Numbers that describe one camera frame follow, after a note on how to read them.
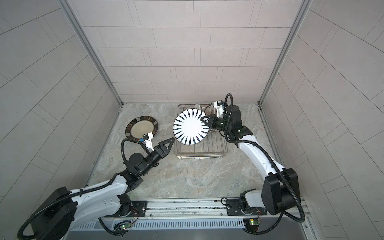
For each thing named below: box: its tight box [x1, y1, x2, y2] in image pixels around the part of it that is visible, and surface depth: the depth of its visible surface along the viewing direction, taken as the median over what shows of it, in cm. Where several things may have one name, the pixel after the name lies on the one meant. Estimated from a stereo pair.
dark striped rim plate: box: [125, 116, 158, 141], surface depth 104 cm
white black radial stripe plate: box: [173, 108, 210, 146], surface depth 77 cm
